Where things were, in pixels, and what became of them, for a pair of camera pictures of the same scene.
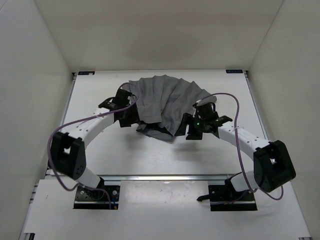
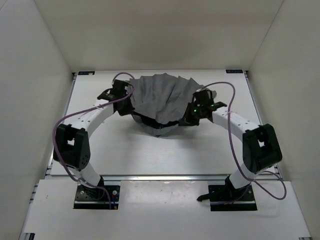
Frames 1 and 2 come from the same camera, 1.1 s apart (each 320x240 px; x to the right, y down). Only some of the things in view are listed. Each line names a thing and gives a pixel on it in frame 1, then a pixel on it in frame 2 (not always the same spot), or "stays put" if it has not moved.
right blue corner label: [234, 71] stays put
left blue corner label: [86, 72] stays put
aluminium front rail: [169, 177] stays put
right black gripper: [186, 119] → [187, 119]
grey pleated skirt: [163, 101] stays put
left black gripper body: [124, 120] → [127, 107]
